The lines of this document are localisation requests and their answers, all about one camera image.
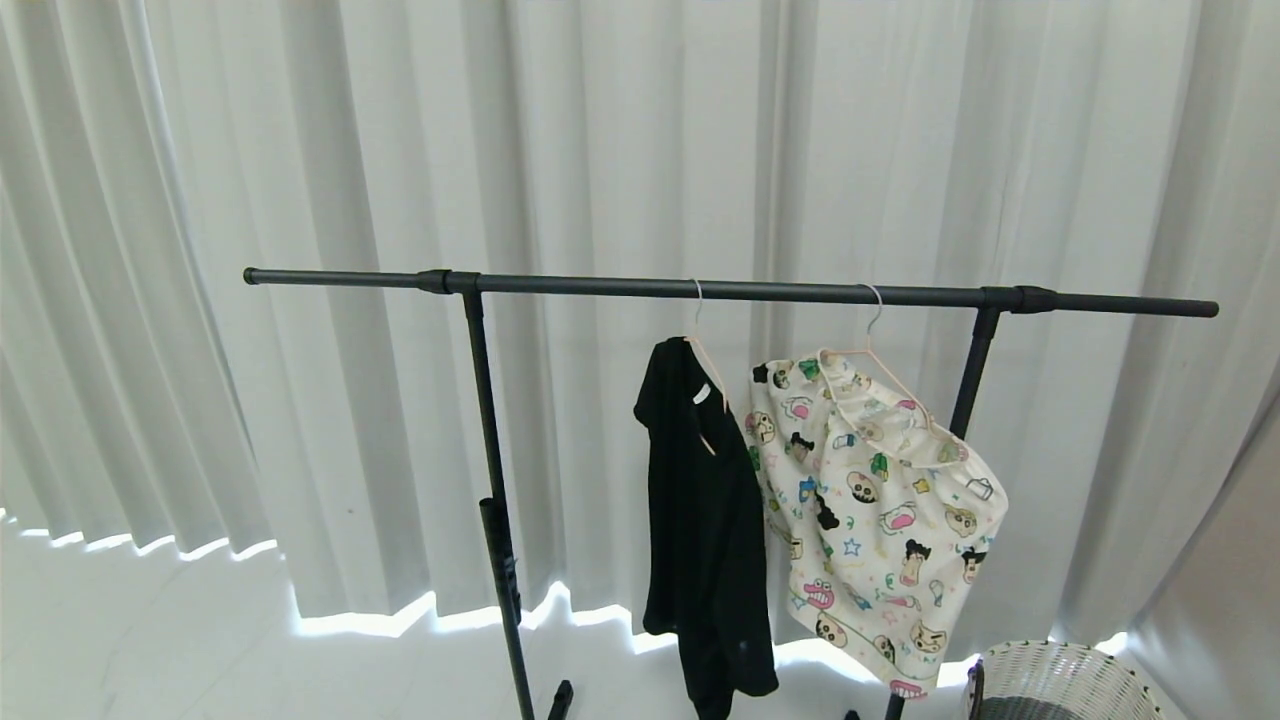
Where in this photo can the black clothes rack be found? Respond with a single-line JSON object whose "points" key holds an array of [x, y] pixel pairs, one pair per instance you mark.
{"points": [[600, 287]]}

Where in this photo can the black garment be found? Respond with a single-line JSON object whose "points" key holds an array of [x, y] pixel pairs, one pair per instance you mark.
{"points": [[700, 540]]}

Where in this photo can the white laundry basket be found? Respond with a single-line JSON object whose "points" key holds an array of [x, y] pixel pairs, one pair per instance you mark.
{"points": [[1060, 680]]}

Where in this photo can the pink clothes hanger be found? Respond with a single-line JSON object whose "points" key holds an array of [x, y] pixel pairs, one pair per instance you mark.
{"points": [[872, 340], [697, 335]]}

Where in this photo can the cream printed garment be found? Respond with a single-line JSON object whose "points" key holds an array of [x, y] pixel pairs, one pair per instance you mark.
{"points": [[880, 520]]}

